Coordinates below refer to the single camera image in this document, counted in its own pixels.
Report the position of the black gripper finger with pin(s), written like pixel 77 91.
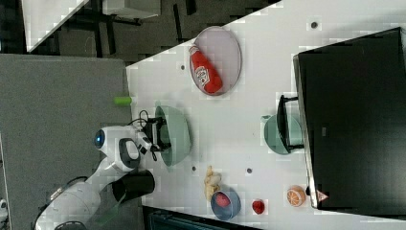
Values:
pixel 158 120
pixel 161 147

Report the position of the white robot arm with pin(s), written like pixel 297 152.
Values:
pixel 73 205

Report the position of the red strawberry on table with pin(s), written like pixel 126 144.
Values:
pixel 258 206

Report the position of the black toaster oven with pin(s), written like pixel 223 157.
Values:
pixel 351 98

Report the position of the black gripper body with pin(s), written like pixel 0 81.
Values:
pixel 152 132

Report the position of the blue bowl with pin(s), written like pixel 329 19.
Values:
pixel 231 210

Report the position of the red strawberry in bowl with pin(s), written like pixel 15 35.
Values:
pixel 222 200

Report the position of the pink oval plate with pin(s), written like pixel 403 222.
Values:
pixel 222 50

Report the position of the green plastic strainer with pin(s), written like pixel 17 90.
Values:
pixel 176 132

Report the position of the orange slice toy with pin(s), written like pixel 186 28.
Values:
pixel 296 196

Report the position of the red ketchup bottle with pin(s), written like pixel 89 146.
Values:
pixel 206 75

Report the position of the green toy vegetable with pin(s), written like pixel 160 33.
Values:
pixel 122 100

